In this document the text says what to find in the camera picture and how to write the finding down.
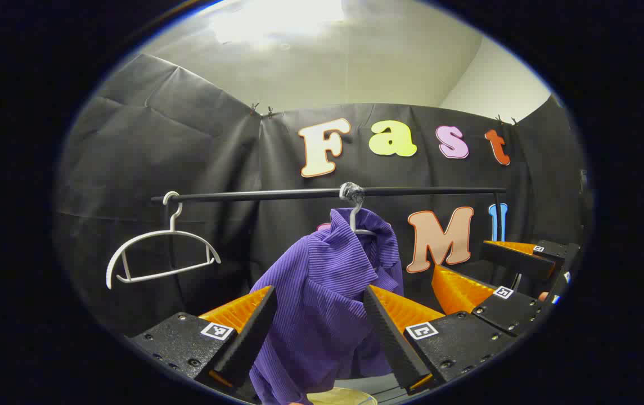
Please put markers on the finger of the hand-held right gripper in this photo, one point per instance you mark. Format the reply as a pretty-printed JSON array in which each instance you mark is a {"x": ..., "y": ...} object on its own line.
[
  {"x": 516, "y": 260},
  {"x": 510, "y": 315}
]

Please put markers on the plain white hanger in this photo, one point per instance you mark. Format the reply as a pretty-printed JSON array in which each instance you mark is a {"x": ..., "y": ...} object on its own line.
[{"x": 153, "y": 234}]

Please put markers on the black clothes rack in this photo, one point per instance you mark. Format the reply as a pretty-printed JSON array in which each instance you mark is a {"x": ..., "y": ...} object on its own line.
[{"x": 277, "y": 194}]

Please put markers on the round laundry hamper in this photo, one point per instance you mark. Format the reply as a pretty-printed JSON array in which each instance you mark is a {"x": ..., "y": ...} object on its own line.
[{"x": 341, "y": 397}]

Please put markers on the white hanger with taped hook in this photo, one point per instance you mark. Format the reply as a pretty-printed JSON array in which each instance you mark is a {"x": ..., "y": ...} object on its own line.
[{"x": 352, "y": 194}]

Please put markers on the ceiling light panel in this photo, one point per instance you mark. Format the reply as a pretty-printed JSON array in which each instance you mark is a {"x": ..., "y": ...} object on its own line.
[{"x": 277, "y": 19}]

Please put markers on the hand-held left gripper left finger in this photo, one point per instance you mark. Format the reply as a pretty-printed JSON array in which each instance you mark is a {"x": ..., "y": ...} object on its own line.
[{"x": 248, "y": 337}]

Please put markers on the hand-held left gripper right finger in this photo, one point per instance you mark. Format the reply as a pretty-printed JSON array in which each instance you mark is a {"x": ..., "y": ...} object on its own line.
[{"x": 392, "y": 337}]

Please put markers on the black backdrop cloth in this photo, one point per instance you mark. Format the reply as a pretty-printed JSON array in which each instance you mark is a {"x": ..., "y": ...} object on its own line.
[{"x": 158, "y": 140}]

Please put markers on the purple ribbed garment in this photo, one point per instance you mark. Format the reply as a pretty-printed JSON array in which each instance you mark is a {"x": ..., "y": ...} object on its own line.
[{"x": 322, "y": 292}]

